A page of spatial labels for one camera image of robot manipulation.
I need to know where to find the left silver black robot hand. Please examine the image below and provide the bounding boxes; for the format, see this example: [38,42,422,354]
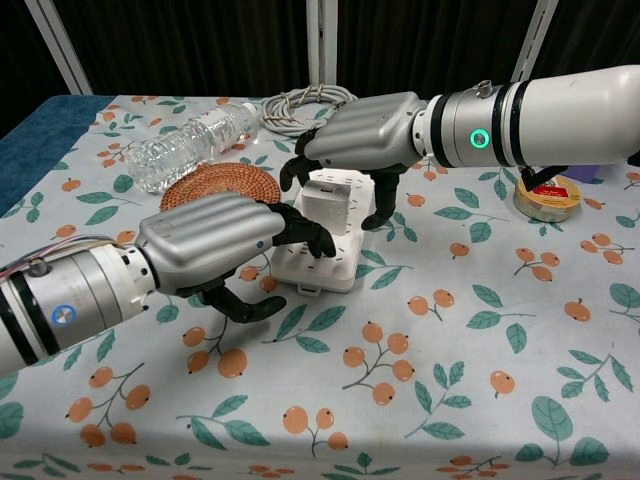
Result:
[134,192,337,325]

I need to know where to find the round woven brown coaster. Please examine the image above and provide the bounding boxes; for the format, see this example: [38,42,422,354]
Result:
[159,162,281,214]

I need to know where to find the white power adapter cube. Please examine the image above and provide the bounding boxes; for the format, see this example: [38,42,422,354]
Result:
[301,180,352,234]

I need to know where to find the grey cable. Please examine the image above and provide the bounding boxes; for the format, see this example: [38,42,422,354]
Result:
[262,85,359,136]

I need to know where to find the purple cube block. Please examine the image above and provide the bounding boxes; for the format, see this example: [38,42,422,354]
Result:
[564,162,610,184]

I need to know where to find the white power strip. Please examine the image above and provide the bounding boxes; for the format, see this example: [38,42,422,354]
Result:
[271,169,377,296]

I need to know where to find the floral patterned tablecloth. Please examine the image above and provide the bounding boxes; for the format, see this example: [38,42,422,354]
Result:
[0,94,640,480]

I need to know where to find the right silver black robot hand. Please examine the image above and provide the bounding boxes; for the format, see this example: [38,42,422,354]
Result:
[278,91,431,231]

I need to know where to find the blue table cover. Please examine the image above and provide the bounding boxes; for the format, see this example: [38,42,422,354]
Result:
[0,94,117,217]

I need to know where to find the clear plastic water bottle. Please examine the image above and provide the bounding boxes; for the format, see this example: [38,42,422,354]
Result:
[124,101,259,194]

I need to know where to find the round tin with red label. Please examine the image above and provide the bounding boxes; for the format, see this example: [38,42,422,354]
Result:
[513,174,582,224]

